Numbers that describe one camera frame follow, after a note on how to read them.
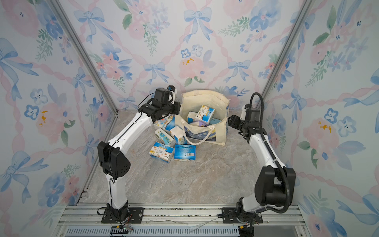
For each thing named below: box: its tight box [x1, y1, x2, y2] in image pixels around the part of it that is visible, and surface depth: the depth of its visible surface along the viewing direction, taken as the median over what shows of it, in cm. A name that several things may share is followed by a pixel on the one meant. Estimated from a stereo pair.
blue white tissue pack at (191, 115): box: [187, 111, 198, 124], surface depth 102 cm
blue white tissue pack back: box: [169, 125, 185, 145], surface depth 94 cm
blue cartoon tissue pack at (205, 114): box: [194, 105, 216, 125], surface depth 94 cm
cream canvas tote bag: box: [174, 90, 230, 147], surface depth 94 cm
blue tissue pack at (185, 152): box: [173, 144, 197, 162], surface depth 92 cm
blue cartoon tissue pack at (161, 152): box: [148, 141, 175, 164], surface depth 92 cm
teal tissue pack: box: [154, 127, 175, 146], surface depth 97 cm
